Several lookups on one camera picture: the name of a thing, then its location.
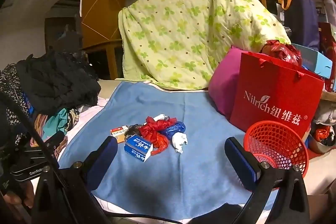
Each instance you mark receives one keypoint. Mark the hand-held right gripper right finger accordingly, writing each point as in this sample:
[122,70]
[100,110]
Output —
[241,161]

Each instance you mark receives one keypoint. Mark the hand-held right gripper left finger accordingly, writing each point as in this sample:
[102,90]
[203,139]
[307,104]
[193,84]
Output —
[105,151]

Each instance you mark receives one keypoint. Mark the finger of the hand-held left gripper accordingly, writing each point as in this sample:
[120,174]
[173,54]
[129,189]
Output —
[51,138]

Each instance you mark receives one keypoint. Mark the small orange white carton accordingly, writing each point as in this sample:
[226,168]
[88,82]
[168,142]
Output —
[119,133]

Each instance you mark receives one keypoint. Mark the blue white carton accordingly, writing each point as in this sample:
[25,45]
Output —
[137,148]

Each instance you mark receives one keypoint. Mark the dark wrapper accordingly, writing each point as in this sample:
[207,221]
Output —
[132,130]

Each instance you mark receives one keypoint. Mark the red plastic basket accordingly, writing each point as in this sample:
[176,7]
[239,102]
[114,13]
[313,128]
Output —
[275,142]

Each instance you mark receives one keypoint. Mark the light blue cloth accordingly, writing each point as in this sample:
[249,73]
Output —
[179,141]

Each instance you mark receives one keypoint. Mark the blue plastic bag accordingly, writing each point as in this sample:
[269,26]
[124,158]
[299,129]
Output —
[173,129]

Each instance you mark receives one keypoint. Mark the person's left hand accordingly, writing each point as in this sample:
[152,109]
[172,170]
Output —
[23,195]

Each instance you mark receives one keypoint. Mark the teal garment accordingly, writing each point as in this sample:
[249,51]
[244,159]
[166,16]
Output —
[56,119]

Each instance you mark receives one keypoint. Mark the plaid cloth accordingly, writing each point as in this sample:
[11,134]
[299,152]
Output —
[72,117]

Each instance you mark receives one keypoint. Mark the black jacket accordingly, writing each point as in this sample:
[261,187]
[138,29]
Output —
[57,85]

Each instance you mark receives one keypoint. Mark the cream pillow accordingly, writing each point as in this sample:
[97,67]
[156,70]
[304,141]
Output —
[107,90]

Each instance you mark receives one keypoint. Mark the black white dotted garment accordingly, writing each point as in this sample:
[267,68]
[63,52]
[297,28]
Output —
[11,82]

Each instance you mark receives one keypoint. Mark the blue blanket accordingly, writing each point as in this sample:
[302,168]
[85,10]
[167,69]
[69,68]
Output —
[170,174]

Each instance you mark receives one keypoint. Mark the magenta pillow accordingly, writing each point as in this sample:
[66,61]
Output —
[223,87]

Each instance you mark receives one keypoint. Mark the steel basin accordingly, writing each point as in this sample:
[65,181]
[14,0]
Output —
[319,148]

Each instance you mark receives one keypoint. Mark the red paper bag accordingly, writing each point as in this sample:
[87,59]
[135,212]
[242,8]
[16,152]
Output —
[275,87]

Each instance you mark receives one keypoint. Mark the orange plastic bag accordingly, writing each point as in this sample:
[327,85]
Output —
[322,133]

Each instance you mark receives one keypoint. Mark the grey plastic bag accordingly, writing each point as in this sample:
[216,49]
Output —
[325,112]

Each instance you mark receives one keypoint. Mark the wooden bench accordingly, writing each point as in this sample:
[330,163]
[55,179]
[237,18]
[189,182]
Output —
[329,95]

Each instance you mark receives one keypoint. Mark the large red plastic bag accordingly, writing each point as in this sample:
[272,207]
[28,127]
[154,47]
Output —
[281,52]

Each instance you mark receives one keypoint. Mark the light blue carton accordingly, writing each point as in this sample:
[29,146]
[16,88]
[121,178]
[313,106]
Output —
[315,61]

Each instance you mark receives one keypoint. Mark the green floral quilt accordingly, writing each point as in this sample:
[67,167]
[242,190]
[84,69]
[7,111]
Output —
[183,29]

